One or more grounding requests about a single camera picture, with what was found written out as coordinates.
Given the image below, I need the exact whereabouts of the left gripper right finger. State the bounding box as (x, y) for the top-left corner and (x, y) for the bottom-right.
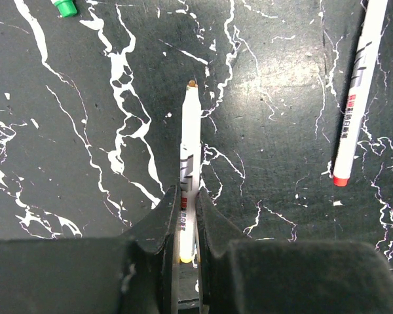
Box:
(196, 192), (393, 313)

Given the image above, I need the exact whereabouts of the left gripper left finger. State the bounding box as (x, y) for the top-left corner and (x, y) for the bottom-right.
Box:
(0, 186), (179, 313)

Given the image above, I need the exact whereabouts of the yellow pen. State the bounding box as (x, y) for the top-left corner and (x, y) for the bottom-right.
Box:
(179, 80), (201, 263)

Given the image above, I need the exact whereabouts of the green pen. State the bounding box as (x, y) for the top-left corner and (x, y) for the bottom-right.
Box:
(51, 0), (78, 18)

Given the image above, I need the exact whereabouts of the red pen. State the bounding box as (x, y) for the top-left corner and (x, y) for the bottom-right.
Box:
(333, 0), (388, 187)

